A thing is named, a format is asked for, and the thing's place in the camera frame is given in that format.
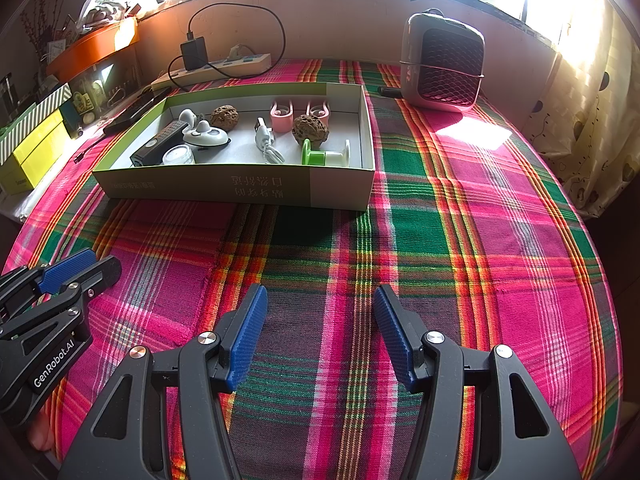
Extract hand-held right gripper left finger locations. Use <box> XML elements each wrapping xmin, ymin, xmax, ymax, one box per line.
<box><xmin>59</xmin><ymin>282</ymin><xmax>269</xmax><ymax>480</ymax></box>

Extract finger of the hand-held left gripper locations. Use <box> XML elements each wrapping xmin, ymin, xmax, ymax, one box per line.
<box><xmin>49</xmin><ymin>255</ymin><xmax>123</xmax><ymax>307</ymax></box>
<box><xmin>0</xmin><ymin>248</ymin><xmax>99</xmax><ymax>317</ymax></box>

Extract small white jar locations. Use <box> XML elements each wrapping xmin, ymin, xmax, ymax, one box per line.
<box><xmin>162</xmin><ymin>144</ymin><xmax>196</xmax><ymax>166</ymax></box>

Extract black remote control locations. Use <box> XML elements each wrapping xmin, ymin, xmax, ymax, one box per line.
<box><xmin>130</xmin><ymin>120</ymin><xmax>183</xmax><ymax>167</ymax></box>

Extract black phone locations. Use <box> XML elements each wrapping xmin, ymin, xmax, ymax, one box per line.
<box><xmin>103</xmin><ymin>87</ymin><xmax>158</xmax><ymax>133</ymax></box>

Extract brown walnut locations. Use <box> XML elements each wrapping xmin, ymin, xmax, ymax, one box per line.
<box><xmin>209</xmin><ymin>105</ymin><xmax>238</xmax><ymax>128</ymax></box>
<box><xmin>292</xmin><ymin>115</ymin><xmax>330</xmax><ymax>146</ymax></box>

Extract grey saucer-shaped gadget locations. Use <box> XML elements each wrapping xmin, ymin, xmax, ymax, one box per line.
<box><xmin>182</xmin><ymin>120</ymin><xmax>231</xmax><ymax>148</ymax></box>

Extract plastic bag pile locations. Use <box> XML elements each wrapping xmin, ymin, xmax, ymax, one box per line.
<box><xmin>75</xmin><ymin>0</ymin><xmax>146</xmax><ymax>28</ymax></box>

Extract green cardboard box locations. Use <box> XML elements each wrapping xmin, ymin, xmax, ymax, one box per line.
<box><xmin>92</xmin><ymin>82</ymin><xmax>377</xmax><ymax>211</ymax></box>

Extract orange tray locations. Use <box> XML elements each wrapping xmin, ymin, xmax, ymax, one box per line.
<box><xmin>46</xmin><ymin>17</ymin><xmax>138</xmax><ymax>83</ymax></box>

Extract beige power strip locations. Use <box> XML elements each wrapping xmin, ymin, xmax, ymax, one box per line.
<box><xmin>151</xmin><ymin>53</ymin><xmax>272</xmax><ymax>92</ymax></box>

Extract black power adapter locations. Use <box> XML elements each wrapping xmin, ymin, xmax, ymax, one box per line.
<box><xmin>181</xmin><ymin>37</ymin><xmax>207</xmax><ymax>70</ymax></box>

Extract dried branch twigs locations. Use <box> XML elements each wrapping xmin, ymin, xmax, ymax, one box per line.
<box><xmin>22</xmin><ymin>0</ymin><xmax>76</xmax><ymax>56</ymax></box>

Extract green white suction knob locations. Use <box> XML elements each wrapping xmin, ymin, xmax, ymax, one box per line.
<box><xmin>300</xmin><ymin>138</ymin><xmax>352</xmax><ymax>167</ymax></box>

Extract cream patterned curtain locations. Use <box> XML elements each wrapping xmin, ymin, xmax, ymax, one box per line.
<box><xmin>525</xmin><ymin>0</ymin><xmax>636</xmax><ymax>218</ymax></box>

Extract striped box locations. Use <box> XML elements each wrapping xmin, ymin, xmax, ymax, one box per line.
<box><xmin>0</xmin><ymin>84</ymin><xmax>72</xmax><ymax>166</ymax></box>

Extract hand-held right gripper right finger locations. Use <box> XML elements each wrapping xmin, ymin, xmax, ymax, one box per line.
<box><xmin>372</xmin><ymin>284</ymin><xmax>583</xmax><ymax>480</ymax></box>

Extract grey portable heater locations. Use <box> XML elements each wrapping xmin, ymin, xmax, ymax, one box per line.
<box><xmin>400</xmin><ymin>9</ymin><xmax>487</xmax><ymax>111</ymax></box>

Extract black adapter cable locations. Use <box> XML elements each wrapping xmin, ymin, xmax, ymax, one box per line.
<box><xmin>74</xmin><ymin>2</ymin><xmax>287</xmax><ymax>163</ymax></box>

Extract small green packet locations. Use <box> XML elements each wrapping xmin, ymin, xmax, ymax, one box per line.
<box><xmin>72</xmin><ymin>85</ymin><xmax>98</xmax><ymax>113</ymax></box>

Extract white charger cable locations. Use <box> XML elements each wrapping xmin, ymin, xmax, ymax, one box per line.
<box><xmin>252</xmin><ymin>116</ymin><xmax>286</xmax><ymax>165</ymax></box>

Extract person's left hand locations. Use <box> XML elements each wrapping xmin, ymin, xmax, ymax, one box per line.
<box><xmin>26</xmin><ymin>421</ymin><xmax>58</xmax><ymax>454</ymax></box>

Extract yellow box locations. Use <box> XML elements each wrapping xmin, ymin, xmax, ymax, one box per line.
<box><xmin>0</xmin><ymin>110</ymin><xmax>71</xmax><ymax>196</ymax></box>

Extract plaid blanket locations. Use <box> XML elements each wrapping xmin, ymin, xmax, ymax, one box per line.
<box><xmin>5</xmin><ymin>57</ymin><xmax>623</xmax><ymax>480</ymax></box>

